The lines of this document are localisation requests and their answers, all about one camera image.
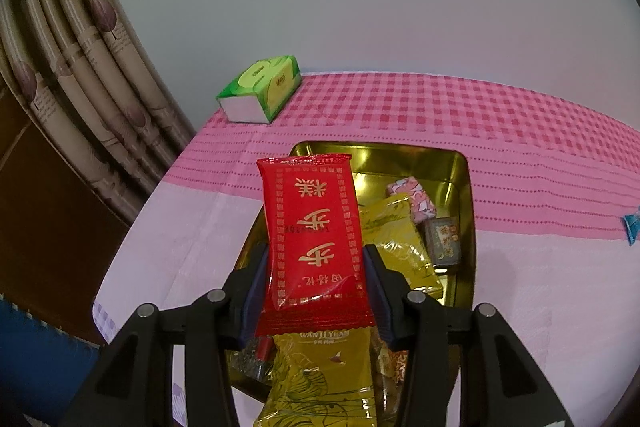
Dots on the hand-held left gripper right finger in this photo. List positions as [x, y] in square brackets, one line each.
[382, 317]

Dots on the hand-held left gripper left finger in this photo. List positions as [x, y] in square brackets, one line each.
[255, 294]

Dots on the pink white candy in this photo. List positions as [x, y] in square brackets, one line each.
[397, 364]
[415, 202]

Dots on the yellow snack packet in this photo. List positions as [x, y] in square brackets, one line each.
[320, 387]
[400, 252]

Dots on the red snack packet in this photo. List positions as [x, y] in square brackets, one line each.
[312, 252]

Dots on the grey snack box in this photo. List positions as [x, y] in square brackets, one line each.
[444, 243]

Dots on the red tin box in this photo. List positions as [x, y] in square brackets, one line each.
[410, 162]

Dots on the blue candy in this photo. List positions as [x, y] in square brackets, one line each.
[631, 224]

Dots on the pink checked tablecloth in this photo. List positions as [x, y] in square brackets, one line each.
[525, 207]

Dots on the green tissue box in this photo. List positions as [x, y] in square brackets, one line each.
[260, 87]

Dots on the blue cloth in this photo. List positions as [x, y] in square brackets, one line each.
[35, 357]

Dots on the brown wooden panel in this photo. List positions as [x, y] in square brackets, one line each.
[45, 192]

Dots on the beige printed curtain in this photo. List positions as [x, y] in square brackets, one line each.
[75, 57]

